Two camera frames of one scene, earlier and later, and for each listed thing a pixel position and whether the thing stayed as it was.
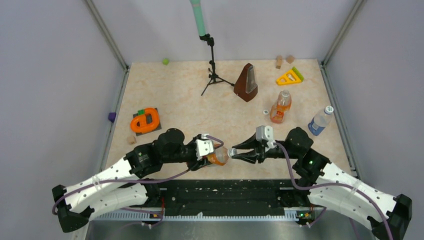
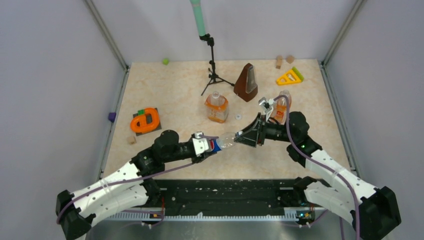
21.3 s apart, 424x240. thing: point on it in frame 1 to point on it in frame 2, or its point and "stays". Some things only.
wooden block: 279,61 stays
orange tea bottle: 220,155 to 217,108
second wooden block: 290,59 stays
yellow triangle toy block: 290,77 stays
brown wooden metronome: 245,86 stays
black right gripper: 252,156 to 255,134
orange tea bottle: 283,104 stays
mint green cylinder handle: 197,8 stays
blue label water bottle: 320,120 to 224,141
